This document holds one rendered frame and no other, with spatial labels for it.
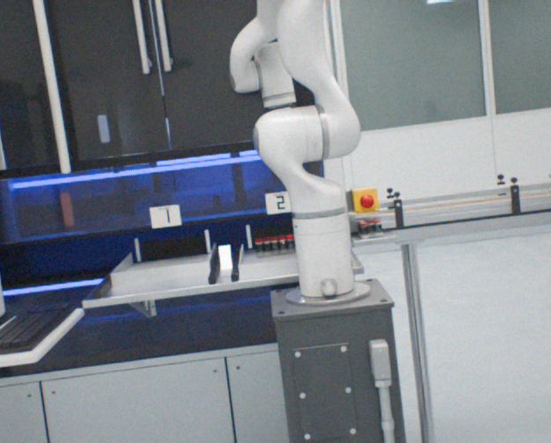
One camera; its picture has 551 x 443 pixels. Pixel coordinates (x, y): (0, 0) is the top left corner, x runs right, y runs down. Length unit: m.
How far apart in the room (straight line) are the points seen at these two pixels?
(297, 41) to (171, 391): 1.22
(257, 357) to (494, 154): 5.05
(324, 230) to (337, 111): 0.26
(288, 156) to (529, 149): 5.72
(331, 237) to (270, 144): 0.24
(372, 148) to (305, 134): 5.33
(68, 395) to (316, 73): 1.31
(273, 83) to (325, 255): 0.54
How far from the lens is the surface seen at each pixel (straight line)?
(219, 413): 2.54
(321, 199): 1.74
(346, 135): 1.75
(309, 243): 1.76
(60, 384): 2.57
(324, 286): 1.77
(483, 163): 7.25
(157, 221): 2.41
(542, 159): 7.40
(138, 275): 2.18
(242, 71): 2.06
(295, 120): 1.73
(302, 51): 1.73
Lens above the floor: 1.27
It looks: 7 degrees down
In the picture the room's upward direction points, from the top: 7 degrees counter-clockwise
